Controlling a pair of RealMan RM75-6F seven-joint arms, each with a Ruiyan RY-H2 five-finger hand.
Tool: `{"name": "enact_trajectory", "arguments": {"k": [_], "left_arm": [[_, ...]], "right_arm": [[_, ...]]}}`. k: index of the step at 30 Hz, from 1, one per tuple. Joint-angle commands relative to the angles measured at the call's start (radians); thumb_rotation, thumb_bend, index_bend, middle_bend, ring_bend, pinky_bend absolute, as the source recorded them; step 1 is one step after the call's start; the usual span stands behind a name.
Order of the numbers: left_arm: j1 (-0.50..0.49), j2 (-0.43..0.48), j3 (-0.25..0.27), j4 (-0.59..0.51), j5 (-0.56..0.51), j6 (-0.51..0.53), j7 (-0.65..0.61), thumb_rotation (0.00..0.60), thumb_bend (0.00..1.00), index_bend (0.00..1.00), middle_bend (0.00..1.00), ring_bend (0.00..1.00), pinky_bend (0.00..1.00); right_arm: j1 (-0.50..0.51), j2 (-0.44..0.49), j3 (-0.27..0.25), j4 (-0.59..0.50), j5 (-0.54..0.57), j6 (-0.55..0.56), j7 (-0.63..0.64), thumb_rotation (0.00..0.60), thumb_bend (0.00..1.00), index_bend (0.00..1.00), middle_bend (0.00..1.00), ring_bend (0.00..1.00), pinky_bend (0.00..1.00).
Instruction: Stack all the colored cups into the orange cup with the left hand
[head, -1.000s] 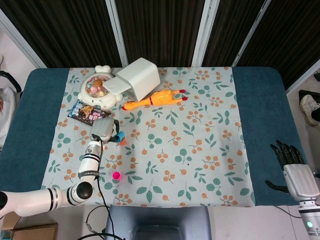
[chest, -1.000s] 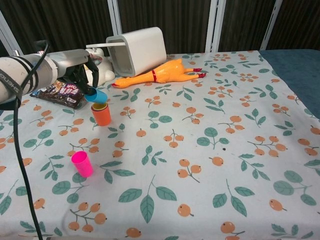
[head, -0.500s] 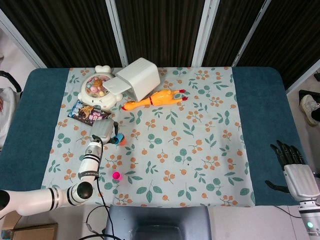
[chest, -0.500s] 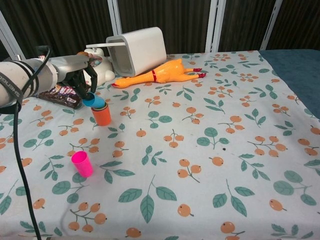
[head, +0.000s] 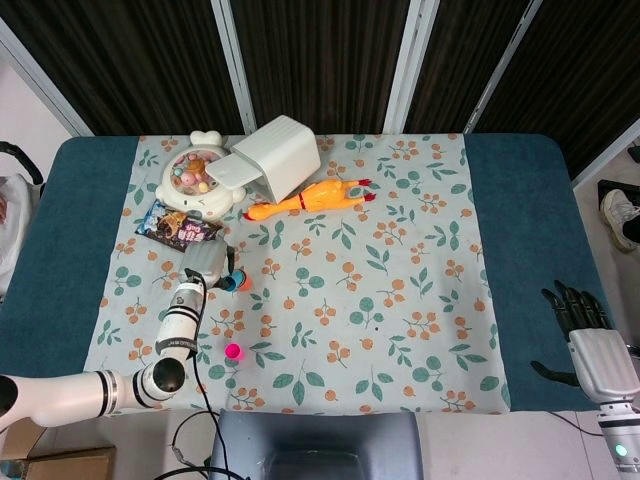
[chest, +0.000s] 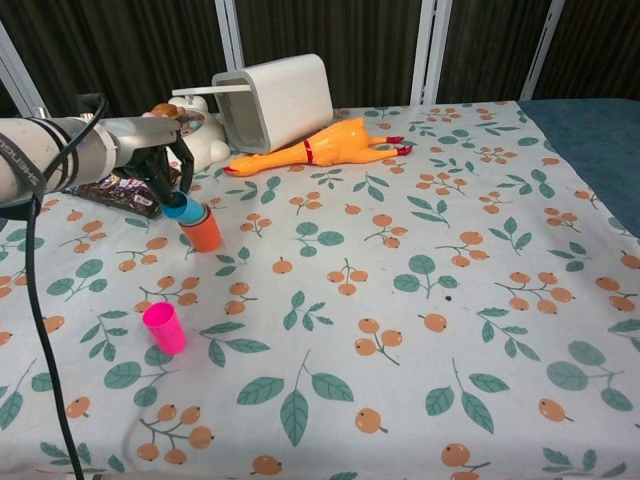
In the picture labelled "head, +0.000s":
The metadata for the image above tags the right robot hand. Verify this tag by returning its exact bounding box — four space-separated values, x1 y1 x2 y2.
530 279 640 404

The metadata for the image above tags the white sneaker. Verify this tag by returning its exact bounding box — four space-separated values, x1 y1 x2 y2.
599 188 640 252

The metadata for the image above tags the blue table cover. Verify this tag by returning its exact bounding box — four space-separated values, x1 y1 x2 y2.
0 132 609 416

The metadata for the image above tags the floral print tablecloth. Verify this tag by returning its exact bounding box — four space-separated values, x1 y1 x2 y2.
82 132 512 415

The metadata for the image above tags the grey robot torso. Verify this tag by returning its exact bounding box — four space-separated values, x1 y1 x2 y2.
209 410 424 480

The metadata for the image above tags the yellow rubber chicken toy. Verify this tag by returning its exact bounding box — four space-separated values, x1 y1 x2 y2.
243 178 377 223

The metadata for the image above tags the white swing-lid trash bin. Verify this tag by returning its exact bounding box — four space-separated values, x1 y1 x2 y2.
205 114 322 200

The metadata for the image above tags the white cat fishing toy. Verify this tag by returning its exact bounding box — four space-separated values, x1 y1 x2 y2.
154 129 249 221

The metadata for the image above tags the dark snack bag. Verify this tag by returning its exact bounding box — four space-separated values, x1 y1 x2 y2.
134 198 225 247

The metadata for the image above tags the cardboard box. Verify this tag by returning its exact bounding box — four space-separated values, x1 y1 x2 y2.
0 417 117 480

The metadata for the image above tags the dark folding screen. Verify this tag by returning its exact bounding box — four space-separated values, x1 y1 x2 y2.
0 0 640 186

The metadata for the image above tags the white plastic bag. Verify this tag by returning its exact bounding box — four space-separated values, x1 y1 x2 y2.
0 174 36 296

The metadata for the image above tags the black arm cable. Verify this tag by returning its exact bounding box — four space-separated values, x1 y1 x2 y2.
183 268 226 474

